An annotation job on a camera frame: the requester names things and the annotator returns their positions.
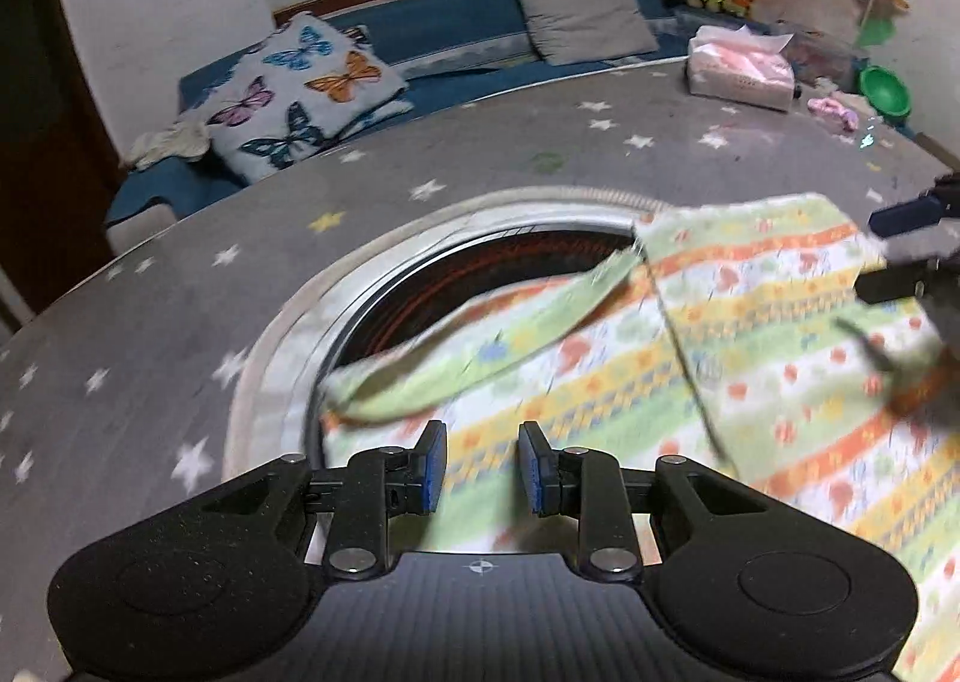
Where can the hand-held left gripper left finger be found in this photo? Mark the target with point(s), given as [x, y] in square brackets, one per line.
[433, 466]

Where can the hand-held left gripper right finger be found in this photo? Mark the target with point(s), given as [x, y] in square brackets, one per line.
[534, 470]

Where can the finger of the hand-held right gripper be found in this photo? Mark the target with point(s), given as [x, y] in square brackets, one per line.
[896, 283]
[907, 215]

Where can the colourful striped printed cloth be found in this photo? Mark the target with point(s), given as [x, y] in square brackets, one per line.
[757, 344]

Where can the green plastic bowl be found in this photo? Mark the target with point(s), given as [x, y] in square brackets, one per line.
[887, 91]

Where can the small pink toy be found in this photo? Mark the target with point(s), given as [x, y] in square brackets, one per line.
[834, 108]

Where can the pink tissue pack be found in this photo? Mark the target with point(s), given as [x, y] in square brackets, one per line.
[739, 69]

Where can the grey pillow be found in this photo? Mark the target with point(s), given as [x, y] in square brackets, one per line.
[581, 15]

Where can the butterfly print pillow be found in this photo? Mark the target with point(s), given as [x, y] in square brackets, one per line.
[307, 93]

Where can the crumpled white cloth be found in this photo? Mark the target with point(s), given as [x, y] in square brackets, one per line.
[169, 144]

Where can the blue sofa bench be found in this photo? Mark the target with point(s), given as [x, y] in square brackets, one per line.
[442, 33]

